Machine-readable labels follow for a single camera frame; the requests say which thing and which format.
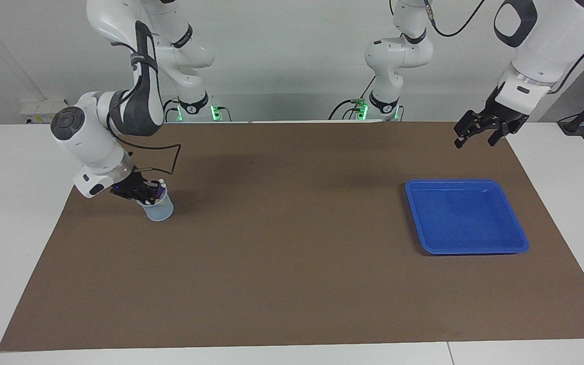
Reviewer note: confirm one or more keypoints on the translucent mesh pen cup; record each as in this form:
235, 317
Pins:
160, 212

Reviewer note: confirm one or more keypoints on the blue plastic tray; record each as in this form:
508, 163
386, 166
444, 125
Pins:
467, 218

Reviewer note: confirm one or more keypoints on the brown table mat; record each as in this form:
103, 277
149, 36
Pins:
292, 253

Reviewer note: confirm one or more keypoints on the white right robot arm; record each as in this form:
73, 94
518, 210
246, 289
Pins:
84, 137

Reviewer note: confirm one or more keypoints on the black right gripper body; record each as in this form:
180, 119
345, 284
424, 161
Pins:
132, 186

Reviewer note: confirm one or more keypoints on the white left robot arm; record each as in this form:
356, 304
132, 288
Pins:
550, 40

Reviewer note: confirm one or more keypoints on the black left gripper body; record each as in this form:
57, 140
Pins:
500, 119

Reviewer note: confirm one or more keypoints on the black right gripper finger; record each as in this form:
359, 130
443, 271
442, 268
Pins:
147, 199
156, 188

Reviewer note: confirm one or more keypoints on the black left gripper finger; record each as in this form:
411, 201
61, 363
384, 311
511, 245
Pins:
501, 136
467, 133

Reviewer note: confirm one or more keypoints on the white power box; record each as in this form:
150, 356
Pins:
48, 111

